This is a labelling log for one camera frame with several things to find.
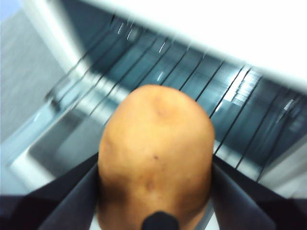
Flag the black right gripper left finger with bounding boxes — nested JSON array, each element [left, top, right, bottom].
[[0, 153, 102, 230]]

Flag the white toaster oven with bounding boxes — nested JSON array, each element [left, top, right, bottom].
[[31, 0, 307, 201]]

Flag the brown potato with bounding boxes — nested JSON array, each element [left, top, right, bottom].
[[96, 84, 215, 230]]

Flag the glass oven door with handle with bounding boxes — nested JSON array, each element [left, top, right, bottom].
[[0, 103, 125, 183]]

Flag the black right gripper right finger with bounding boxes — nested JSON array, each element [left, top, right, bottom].
[[211, 157, 307, 230]]

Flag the metal wire oven rack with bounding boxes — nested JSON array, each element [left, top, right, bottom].
[[45, 14, 307, 184]]

